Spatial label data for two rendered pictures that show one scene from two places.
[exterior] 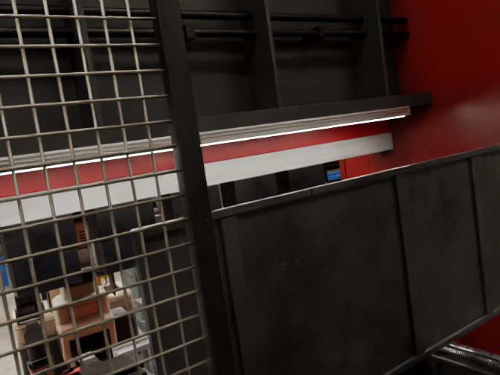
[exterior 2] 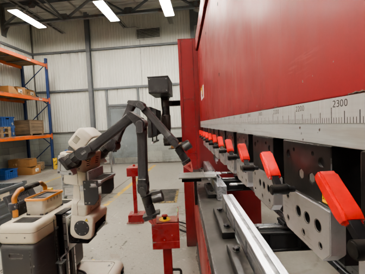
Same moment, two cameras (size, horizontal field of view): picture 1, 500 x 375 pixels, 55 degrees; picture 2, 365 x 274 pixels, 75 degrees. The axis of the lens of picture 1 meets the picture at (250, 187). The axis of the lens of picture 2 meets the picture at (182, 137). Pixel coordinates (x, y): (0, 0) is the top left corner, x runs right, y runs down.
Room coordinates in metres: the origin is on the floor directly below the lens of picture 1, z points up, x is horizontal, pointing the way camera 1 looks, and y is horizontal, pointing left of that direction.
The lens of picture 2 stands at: (0.54, 1.79, 1.38)
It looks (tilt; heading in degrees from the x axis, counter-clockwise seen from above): 3 degrees down; 304
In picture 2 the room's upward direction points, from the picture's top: 3 degrees counter-clockwise
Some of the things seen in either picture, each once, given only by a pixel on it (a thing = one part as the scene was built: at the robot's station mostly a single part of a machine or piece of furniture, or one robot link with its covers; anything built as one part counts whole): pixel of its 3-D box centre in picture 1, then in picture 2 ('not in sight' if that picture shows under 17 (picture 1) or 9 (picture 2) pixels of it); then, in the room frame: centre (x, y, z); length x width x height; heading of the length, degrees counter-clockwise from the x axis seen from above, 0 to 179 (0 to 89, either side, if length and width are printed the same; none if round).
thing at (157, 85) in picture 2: not in sight; (162, 113); (2.41, -0.59, 1.53); 0.51 x 0.25 x 0.85; 120
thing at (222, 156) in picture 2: not in sight; (230, 146); (1.00, 0.67, 1.26); 0.15 x 0.09 x 0.17; 123
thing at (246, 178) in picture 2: not in sight; (253, 157); (0.78, 1.01, 1.26); 0.15 x 0.09 x 0.17; 123
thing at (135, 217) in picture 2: not in sight; (134, 193); (3.04, -0.65, 0.41); 0.25 x 0.20 x 0.83; 33
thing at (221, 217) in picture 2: not in sight; (222, 221); (1.03, 0.73, 0.89); 0.30 x 0.05 x 0.03; 123
